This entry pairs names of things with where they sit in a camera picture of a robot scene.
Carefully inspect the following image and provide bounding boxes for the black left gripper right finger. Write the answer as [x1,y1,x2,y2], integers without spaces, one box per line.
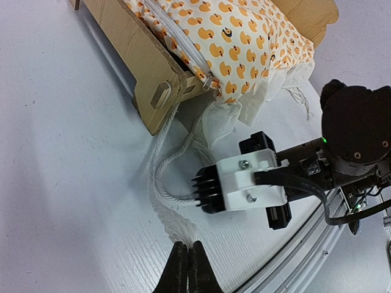
[188,241,222,293]

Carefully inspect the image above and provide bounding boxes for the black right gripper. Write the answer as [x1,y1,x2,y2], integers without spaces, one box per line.
[277,79,390,193]

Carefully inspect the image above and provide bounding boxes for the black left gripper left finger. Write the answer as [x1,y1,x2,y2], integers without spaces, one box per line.
[157,241,188,293]

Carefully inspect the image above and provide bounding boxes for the white cushion tie cords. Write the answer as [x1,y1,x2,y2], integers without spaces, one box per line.
[148,85,312,245]

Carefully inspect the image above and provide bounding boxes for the wooden pet bed frame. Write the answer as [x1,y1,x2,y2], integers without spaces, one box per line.
[71,1,339,136]

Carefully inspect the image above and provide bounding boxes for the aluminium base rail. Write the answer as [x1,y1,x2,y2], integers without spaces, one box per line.
[235,176,391,293]

